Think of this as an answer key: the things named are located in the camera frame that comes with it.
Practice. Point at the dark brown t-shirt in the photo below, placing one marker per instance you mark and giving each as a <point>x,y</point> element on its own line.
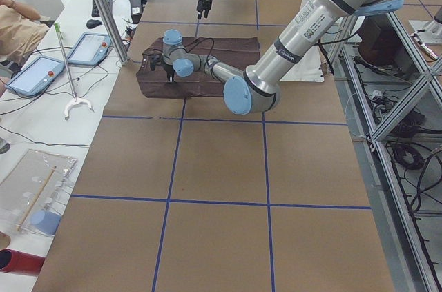
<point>237,52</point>

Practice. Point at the black box with label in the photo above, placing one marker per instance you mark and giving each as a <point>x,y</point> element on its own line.
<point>136,10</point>

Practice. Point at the far blue teach pendant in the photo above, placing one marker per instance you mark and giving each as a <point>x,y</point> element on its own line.
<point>90,49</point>

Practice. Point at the blue teach pendant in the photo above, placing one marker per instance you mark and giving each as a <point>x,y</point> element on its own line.
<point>36,77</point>
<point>90,49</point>

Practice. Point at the black computer mouse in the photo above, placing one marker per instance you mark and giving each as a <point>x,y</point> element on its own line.
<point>93,23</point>

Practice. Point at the white reacher grabber tool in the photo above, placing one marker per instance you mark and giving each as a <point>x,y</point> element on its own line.
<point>75,101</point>

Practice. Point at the near blue teach pendant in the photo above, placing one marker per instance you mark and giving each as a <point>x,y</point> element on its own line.
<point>36,77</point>

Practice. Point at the seated person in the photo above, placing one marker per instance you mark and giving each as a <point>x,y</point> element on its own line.
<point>21,31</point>

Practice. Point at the clear plastic bag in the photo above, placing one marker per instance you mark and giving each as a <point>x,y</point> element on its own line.
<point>39,181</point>

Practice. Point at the blue plastic cup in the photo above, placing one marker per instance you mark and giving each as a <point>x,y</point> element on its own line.
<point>46,221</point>

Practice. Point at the red cylinder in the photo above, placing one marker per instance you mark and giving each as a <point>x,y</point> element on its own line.
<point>20,263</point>

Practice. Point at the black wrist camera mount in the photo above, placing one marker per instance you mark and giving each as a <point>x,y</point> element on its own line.
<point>154,60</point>

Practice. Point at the aluminium frame post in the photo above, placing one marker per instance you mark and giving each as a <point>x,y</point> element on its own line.
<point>111,28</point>

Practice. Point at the aluminium frame rack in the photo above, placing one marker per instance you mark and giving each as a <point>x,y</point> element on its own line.
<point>389,80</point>

